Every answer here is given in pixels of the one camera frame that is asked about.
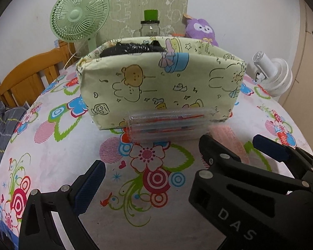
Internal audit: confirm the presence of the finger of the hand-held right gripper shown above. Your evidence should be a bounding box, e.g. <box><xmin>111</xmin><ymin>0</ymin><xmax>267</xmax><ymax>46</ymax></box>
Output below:
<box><xmin>252</xmin><ymin>134</ymin><xmax>313</xmax><ymax>194</ymax></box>
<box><xmin>199</xmin><ymin>134</ymin><xmax>251</xmax><ymax>173</ymax></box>

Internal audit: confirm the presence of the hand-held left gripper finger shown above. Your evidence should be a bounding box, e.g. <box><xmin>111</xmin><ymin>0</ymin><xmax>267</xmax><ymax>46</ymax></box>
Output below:
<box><xmin>19</xmin><ymin>160</ymin><xmax>106</xmax><ymax>250</ymax></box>

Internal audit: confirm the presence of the clear plastic case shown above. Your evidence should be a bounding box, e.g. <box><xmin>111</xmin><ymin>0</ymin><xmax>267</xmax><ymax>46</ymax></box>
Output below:
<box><xmin>126</xmin><ymin>108</ymin><xmax>215</xmax><ymax>143</ymax></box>

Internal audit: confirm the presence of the yellow cartoon storage box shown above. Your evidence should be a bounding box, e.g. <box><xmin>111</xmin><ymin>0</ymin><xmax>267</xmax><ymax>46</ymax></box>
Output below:
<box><xmin>76</xmin><ymin>36</ymin><xmax>248</xmax><ymax>131</ymax></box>

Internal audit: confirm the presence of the black plastic bag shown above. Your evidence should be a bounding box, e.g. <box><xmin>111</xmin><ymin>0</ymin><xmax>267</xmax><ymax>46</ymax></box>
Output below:
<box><xmin>99</xmin><ymin>40</ymin><xmax>167</xmax><ymax>58</ymax></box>

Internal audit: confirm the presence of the floral tablecloth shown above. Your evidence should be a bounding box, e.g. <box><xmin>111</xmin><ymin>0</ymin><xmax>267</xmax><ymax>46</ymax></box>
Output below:
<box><xmin>0</xmin><ymin>65</ymin><xmax>313</xmax><ymax>250</ymax></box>

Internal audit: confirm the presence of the white clip fan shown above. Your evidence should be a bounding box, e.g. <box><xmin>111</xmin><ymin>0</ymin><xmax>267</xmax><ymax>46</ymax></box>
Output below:
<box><xmin>252</xmin><ymin>52</ymin><xmax>293</xmax><ymax>98</ymax></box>

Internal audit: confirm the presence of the grey plaid pillow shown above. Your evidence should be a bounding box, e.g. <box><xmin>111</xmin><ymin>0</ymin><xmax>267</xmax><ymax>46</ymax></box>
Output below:
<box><xmin>0</xmin><ymin>101</ymin><xmax>27</xmax><ymax>162</ymax></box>

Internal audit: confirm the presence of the purple plush toy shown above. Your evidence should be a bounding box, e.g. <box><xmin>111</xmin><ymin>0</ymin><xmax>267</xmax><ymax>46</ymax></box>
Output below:
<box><xmin>183</xmin><ymin>14</ymin><xmax>219</xmax><ymax>47</ymax></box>

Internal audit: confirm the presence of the glass mug jar green lid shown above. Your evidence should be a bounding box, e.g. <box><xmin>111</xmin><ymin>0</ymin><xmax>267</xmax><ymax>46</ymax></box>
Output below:
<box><xmin>140</xmin><ymin>10</ymin><xmax>161</xmax><ymax>37</ymax></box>

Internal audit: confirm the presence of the green desk fan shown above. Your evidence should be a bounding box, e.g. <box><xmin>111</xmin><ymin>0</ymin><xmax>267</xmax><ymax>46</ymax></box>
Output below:
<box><xmin>50</xmin><ymin>0</ymin><xmax>110</xmax><ymax>55</ymax></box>

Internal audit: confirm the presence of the green patterned cardboard panel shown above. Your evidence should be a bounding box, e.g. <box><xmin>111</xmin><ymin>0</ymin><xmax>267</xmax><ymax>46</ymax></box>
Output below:
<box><xmin>104</xmin><ymin>0</ymin><xmax>188</xmax><ymax>38</ymax></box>

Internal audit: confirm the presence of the white fan cable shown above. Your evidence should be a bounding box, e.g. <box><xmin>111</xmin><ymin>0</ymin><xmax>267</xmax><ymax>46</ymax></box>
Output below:
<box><xmin>64</xmin><ymin>42</ymin><xmax>79</xmax><ymax>69</ymax></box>

